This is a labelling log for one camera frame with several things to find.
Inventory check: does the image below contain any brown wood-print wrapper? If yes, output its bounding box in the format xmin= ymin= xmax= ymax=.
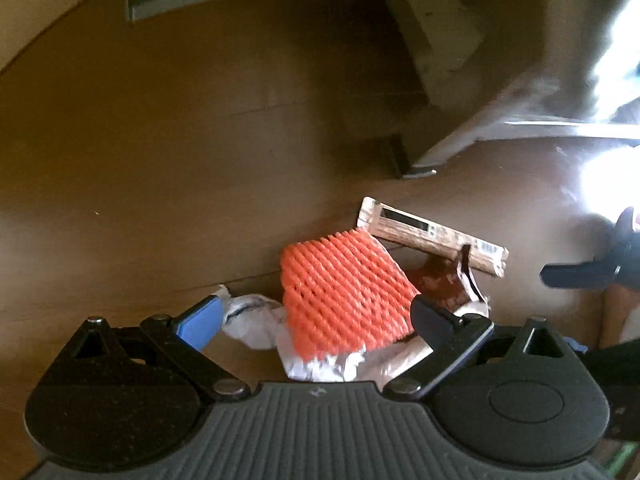
xmin=356 ymin=196 xmax=510 ymax=279

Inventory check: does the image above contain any orange foam fruit net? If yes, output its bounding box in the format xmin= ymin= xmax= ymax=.
xmin=279 ymin=227 xmax=422 ymax=361

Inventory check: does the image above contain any silver foil wrapper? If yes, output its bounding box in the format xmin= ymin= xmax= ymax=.
xmin=276 ymin=332 xmax=433 ymax=392

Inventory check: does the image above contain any blurred grey furniture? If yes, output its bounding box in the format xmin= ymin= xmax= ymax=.
xmin=300 ymin=0 xmax=640 ymax=181

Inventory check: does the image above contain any brown glossy wrapper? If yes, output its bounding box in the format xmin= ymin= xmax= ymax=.
xmin=404 ymin=246 xmax=490 ymax=317

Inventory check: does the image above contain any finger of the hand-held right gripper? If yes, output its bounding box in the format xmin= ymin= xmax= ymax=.
xmin=541 ymin=206 xmax=640 ymax=292

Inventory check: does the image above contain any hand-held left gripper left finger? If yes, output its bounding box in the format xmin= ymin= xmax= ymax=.
xmin=70 ymin=295 xmax=251 ymax=403

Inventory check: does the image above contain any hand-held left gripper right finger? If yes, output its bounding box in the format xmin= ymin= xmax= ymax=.
xmin=382 ymin=294 xmax=581 ymax=403

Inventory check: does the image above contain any white crumpled paper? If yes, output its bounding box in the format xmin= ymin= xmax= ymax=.
xmin=214 ymin=284 xmax=290 ymax=352

